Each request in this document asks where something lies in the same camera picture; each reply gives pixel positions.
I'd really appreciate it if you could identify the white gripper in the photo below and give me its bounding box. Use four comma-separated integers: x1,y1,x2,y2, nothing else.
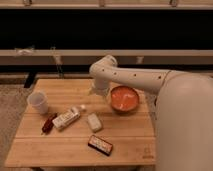
88,84,109,97

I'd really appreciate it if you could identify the dark red pepper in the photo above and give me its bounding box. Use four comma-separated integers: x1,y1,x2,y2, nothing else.
42,113,57,134

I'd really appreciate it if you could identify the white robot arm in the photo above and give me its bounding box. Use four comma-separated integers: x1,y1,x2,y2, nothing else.
89,55,213,171

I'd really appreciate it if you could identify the orange ceramic bowl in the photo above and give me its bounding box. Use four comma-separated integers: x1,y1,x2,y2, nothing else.
110,86,140,113

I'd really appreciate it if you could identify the small white packet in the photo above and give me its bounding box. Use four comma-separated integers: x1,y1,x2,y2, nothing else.
87,113,103,132

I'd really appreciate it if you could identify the white plastic bottle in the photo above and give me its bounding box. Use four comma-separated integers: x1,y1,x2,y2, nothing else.
52,105,86,131

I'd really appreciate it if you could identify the wooden table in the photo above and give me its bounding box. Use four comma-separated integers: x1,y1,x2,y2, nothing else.
5,79,155,167

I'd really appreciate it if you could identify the dark snack box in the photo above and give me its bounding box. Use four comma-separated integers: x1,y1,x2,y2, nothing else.
88,135,113,156

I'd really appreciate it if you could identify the white plastic cup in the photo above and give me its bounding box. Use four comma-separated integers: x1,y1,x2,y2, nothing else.
27,91,48,115

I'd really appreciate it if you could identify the long white rail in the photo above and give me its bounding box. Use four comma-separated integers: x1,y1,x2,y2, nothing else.
0,49,213,66

